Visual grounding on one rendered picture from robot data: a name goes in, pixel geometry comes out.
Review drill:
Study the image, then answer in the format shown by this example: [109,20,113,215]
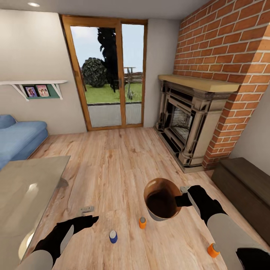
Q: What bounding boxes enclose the trash can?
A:
[144,178,182,221]

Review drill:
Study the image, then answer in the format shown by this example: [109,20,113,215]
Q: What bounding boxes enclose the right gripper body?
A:
[175,194,192,207]

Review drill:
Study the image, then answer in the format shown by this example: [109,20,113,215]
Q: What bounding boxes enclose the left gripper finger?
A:
[92,216,99,225]

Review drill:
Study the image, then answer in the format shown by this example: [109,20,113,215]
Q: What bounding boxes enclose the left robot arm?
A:
[15,205,99,270]

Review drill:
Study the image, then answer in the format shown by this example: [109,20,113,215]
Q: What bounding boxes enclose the can of soda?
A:
[207,243,220,258]
[139,217,146,229]
[109,230,117,243]

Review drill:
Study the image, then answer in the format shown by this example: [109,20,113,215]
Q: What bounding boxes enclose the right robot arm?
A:
[175,185,270,270]

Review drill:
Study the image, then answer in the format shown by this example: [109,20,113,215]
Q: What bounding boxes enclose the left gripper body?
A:
[74,215,92,232]

